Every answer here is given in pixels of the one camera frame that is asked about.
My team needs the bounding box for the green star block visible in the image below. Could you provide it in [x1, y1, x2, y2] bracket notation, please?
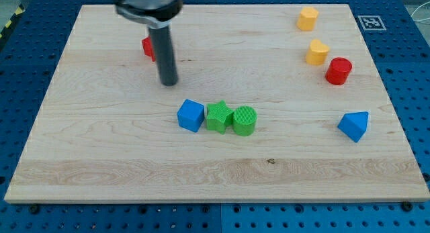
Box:
[206, 100, 234, 134]

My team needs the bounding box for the yellow heart block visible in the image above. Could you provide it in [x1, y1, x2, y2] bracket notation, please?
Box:
[305, 39, 331, 66]

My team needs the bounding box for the wooden board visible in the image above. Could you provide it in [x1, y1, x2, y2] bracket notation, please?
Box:
[5, 4, 429, 204]

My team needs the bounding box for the red cylinder block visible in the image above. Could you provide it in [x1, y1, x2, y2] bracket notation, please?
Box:
[325, 57, 353, 85]

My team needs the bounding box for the white cable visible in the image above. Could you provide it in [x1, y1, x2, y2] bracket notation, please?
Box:
[409, 0, 430, 26]

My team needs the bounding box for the yellow black hazard tape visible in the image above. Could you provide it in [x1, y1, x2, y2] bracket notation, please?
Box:
[1, 4, 25, 40]

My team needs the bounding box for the white fiducial marker tag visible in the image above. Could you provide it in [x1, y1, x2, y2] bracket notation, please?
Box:
[358, 15, 386, 31]

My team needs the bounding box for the red block behind rod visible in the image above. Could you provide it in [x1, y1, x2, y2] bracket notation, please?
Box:
[141, 36, 156, 62]

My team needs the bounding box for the green cylinder block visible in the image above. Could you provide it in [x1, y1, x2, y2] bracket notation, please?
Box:
[233, 105, 257, 136]

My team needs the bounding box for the yellow hexagon block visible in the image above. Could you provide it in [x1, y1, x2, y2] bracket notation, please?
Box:
[296, 7, 319, 31]

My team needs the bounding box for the blue triangle block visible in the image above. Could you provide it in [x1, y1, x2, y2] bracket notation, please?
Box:
[337, 111, 369, 142]

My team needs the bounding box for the blue cube block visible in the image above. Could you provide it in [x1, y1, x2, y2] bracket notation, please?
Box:
[177, 99, 205, 132]

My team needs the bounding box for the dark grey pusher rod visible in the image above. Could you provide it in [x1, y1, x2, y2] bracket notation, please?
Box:
[148, 26, 178, 87]

